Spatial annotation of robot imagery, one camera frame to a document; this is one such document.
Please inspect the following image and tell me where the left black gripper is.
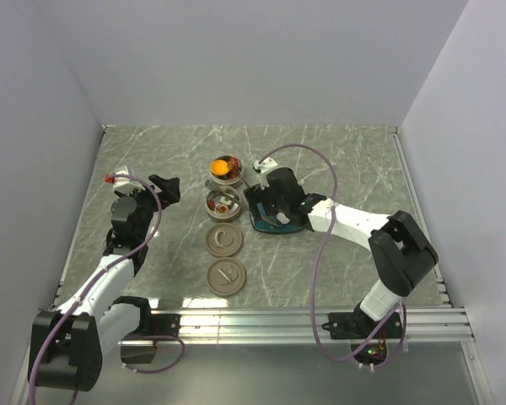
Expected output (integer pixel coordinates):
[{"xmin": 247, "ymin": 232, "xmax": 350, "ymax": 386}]
[{"xmin": 117, "ymin": 174, "xmax": 180, "ymax": 240}]

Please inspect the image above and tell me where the orange half fruit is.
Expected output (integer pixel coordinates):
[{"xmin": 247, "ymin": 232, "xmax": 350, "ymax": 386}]
[{"xmin": 210, "ymin": 159, "xmax": 230, "ymax": 176}]

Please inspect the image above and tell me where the red sausage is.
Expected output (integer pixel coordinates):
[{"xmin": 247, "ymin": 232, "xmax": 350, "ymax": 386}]
[{"xmin": 229, "ymin": 157, "xmax": 241, "ymax": 177}]

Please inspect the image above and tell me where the white round slice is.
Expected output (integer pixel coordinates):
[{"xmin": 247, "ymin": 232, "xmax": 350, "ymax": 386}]
[{"xmin": 277, "ymin": 213, "xmax": 290, "ymax": 224}]

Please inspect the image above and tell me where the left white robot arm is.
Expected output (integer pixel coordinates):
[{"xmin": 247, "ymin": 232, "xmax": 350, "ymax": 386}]
[{"xmin": 27, "ymin": 166, "xmax": 180, "ymax": 392}]

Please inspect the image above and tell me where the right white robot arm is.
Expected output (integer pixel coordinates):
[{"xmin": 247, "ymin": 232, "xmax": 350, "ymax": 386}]
[{"xmin": 245, "ymin": 159, "xmax": 439, "ymax": 338}]

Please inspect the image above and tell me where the teal square plate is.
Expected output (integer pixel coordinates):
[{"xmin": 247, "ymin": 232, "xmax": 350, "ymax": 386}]
[{"xmin": 249, "ymin": 202, "xmax": 305, "ymax": 235}]

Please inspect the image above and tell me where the near metal round container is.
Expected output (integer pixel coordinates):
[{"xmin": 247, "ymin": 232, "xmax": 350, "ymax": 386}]
[{"xmin": 204, "ymin": 186, "xmax": 243, "ymax": 223}]

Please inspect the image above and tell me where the metal round container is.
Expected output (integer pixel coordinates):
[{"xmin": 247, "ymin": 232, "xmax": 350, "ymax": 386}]
[
  {"xmin": 204, "ymin": 186, "xmax": 243, "ymax": 223},
  {"xmin": 209, "ymin": 155, "xmax": 243, "ymax": 187}
]

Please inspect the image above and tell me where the far metal round container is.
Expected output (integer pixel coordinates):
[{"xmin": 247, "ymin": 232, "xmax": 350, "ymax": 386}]
[{"xmin": 209, "ymin": 155, "xmax": 243, "ymax": 187}]

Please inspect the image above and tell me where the brown lid with curl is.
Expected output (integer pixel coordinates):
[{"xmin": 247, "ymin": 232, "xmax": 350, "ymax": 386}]
[{"xmin": 205, "ymin": 223, "xmax": 243, "ymax": 257}]

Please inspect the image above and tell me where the brown lid with bar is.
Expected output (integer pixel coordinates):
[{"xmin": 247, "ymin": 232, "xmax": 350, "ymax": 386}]
[{"xmin": 207, "ymin": 257, "xmax": 246, "ymax": 298}]

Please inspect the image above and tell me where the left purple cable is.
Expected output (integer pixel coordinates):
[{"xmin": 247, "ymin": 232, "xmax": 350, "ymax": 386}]
[{"xmin": 27, "ymin": 176, "xmax": 186, "ymax": 405}]

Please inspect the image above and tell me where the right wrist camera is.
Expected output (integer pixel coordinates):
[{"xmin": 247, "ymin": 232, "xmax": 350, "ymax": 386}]
[{"xmin": 253, "ymin": 157, "xmax": 279, "ymax": 189}]

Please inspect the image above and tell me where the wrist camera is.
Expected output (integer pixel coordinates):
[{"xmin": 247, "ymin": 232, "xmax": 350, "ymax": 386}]
[
  {"xmin": 253, "ymin": 157, "xmax": 279, "ymax": 189},
  {"xmin": 105, "ymin": 165, "xmax": 137, "ymax": 194}
]

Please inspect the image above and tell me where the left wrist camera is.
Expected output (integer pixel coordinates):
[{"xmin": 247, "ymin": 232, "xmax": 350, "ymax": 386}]
[{"xmin": 105, "ymin": 165, "xmax": 137, "ymax": 194}]

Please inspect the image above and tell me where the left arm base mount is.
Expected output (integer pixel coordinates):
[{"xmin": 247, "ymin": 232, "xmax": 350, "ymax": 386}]
[{"xmin": 120, "ymin": 313, "xmax": 180, "ymax": 368}]

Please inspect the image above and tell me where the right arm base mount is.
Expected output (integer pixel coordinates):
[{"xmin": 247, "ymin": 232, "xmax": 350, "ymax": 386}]
[{"xmin": 321, "ymin": 311, "xmax": 402, "ymax": 340}]

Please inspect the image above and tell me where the aluminium front rail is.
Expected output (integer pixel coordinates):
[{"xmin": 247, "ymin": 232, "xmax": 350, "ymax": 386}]
[{"xmin": 37, "ymin": 306, "xmax": 476, "ymax": 345}]

